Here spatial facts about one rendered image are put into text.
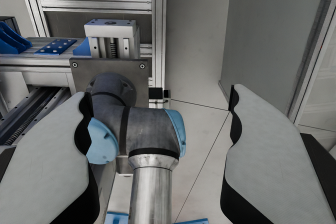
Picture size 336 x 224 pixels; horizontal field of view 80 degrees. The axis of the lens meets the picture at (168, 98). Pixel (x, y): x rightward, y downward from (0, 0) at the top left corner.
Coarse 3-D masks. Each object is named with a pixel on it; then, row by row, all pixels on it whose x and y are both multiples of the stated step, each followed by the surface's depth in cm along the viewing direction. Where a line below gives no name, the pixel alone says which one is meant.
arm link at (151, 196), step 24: (144, 120) 45; (168, 120) 46; (144, 144) 42; (168, 144) 43; (144, 168) 41; (168, 168) 43; (144, 192) 39; (168, 192) 40; (144, 216) 36; (168, 216) 38
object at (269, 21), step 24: (240, 0) 118; (264, 0) 90; (288, 0) 73; (312, 0) 61; (240, 24) 120; (264, 24) 91; (288, 24) 74; (312, 24) 62; (240, 48) 122; (264, 48) 92; (288, 48) 74; (240, 72) 124; (264, 72) 93; (288, 72) 75; (264, 96) 94; (288, 96) 76
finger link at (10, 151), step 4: (8, 148) 7; (12, 148) 7; (4, 152) 7; (8, 152) 7; (12, 152) 7; (0, 156) 7; (4, 156) 7; (8, 156) 7; (0, 160) 7; (4, 160) 7; (8, 160) 7; (0, 164) 7; (4, 164) 7; (0, 168) 7; (4, 168) 7; (0, 172) 6; (4, 172) 7; (0, 176) 6; (0, 180) 6
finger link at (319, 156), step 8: (304, 136) 7; (312, 136) 7; (304, 144) 7; (312, 144) 7; (320, 144) 7; (312, 152) 7; (320, 152) 7; (328, 152) 7; (312, 160) 6; (320, 160) 6; (328, 160) 6; (320, 168) 6; (328, 168) 6; (320, 176) 6; (328, 176) 6; (328, 184) 6; (328, 192) 5; (328, 200) 5
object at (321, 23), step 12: (324, 0) 56; (324, 12) 56; (324, 24) 57; (312, 36) 61; (312, 48) 61; (312, 60) 63; (300, 72) 67; (300, 84) 68; (300, 96) 69; (288, 108) 75
